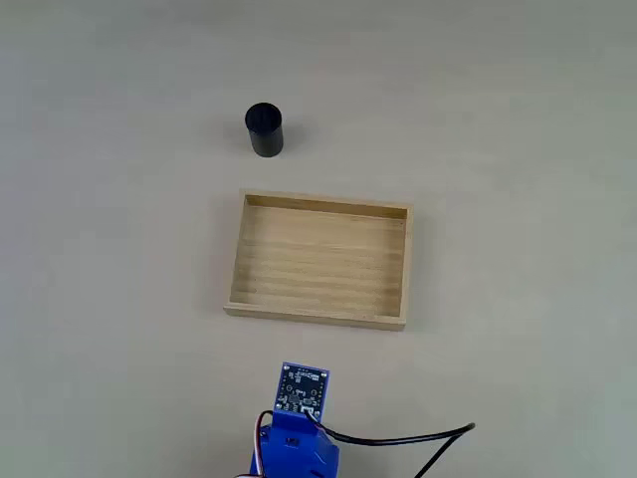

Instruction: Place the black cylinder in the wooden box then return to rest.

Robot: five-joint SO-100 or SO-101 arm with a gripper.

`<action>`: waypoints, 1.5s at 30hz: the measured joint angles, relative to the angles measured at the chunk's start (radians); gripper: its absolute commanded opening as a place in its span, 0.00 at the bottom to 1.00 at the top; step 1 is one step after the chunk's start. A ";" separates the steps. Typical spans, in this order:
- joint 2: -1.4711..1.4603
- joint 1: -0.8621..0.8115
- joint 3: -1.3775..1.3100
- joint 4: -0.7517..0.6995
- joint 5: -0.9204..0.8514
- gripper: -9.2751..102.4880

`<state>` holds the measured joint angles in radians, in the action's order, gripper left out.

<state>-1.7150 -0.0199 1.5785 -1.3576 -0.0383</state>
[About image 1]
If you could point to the black plastic cylinder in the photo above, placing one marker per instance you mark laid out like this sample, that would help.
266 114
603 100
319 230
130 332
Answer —
266 134

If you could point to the shallow wooden box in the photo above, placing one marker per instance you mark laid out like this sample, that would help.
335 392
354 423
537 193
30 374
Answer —
318 259

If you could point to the blue camera circuit board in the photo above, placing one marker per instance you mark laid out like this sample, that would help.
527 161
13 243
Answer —
301 388

